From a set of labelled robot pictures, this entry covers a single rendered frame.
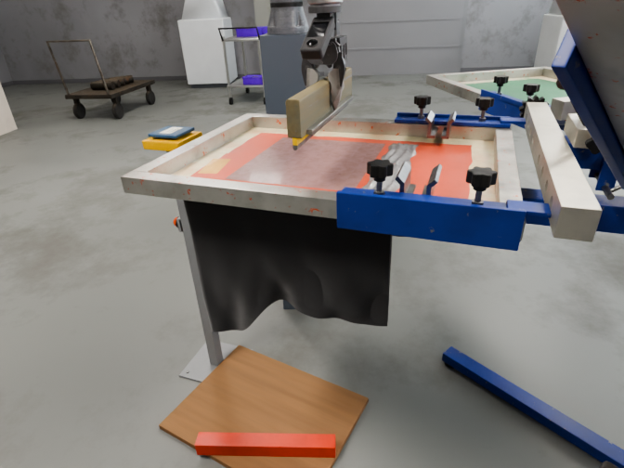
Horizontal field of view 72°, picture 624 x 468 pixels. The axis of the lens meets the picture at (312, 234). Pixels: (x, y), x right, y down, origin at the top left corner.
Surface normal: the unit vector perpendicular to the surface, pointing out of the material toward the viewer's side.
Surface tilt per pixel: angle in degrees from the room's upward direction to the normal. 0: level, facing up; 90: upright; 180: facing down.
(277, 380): 0
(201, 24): 90
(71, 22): 90
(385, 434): 0
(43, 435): 0
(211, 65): 90
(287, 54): 90
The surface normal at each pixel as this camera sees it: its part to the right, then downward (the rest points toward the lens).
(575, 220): -0.34, 0.46
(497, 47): -0.09, 0.48
